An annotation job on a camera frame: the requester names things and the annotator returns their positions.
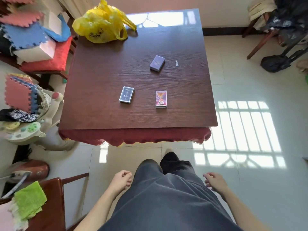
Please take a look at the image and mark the wooden chair with clutter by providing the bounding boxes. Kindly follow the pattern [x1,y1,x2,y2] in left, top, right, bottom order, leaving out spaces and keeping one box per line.
[242,0,287,60]

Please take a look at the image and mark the black bag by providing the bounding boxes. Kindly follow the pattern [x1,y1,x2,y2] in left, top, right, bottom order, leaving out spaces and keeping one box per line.
[260,55,293,73]

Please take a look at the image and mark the person's left hand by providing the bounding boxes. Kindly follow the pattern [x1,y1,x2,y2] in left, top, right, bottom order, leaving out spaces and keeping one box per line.
[107,170,132,195]

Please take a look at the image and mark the purple card box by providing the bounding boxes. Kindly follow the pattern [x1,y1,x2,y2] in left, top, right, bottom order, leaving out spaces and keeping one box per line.
[149,55,166,72]

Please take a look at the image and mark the dark blue card box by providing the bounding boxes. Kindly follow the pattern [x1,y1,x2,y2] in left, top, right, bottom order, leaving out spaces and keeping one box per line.
[119,86,135,104]

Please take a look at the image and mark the person's left forearm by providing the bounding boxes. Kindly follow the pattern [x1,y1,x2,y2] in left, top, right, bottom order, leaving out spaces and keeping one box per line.
[67,187,120,231]

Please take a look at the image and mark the yellow plastic bag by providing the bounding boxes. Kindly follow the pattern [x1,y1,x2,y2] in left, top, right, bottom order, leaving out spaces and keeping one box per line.
[72,0,137,44]

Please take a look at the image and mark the green towel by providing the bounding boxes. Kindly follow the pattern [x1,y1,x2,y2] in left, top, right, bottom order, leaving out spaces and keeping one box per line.
[14,181,48,221]

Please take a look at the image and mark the red wooden chair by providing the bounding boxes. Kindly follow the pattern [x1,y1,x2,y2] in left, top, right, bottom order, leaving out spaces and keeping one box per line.
[0,173,90,231]

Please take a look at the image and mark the pink foam puzzle mat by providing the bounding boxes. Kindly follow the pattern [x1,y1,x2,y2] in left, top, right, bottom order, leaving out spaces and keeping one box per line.
[0,11,45,28]

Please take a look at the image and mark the red seat cushion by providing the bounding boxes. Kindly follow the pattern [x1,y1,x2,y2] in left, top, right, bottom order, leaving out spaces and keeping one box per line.
[20,36,73,72]

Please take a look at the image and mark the dark wooden table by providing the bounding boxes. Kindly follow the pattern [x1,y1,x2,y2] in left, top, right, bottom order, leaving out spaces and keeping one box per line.
[58,8,218,130]

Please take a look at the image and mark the stack of foam puzzle mats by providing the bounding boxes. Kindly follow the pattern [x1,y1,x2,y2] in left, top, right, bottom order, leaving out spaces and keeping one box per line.
[4,73,40,114]

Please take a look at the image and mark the red vacuum cleaner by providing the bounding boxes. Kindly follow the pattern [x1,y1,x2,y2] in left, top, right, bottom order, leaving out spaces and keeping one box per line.
[0,159,50,200]

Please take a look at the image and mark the black patterned cloth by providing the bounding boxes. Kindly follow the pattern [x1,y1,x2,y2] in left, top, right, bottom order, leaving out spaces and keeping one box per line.
[0,108,41,123]

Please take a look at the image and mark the blue foam puzzle mat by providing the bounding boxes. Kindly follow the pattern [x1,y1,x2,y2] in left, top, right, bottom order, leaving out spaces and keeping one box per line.
[3,22,49,50]

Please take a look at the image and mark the white cardboard box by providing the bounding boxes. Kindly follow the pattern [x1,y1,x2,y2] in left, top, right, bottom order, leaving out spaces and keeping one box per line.
[13,37,56,63]

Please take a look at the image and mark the person's right forearm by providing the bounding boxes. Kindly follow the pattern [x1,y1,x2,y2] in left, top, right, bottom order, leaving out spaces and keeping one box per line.
[220,187,271,231]

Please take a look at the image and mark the person's right hand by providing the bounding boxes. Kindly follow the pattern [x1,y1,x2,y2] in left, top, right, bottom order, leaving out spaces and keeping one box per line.
[203,172,229,196]

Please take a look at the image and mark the dark red fringed tablecloth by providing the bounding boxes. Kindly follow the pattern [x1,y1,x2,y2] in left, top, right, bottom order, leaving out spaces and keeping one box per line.
[58,127,212,147]

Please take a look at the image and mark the person's dark grey trousers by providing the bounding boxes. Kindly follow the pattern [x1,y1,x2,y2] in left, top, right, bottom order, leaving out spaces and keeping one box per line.
[98,152,242,231]

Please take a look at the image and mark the cream baby walker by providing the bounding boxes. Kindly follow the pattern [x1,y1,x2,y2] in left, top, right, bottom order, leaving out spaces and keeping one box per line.
[0,85,77,152]

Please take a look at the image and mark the colourful illustrated card box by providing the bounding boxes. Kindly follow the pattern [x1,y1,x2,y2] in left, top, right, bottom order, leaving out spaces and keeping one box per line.
[155,90,167,108]

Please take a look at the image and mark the wooden chair with cushion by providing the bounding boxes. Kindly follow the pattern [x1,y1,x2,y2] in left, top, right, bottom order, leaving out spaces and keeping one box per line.
[0,7,77,92]

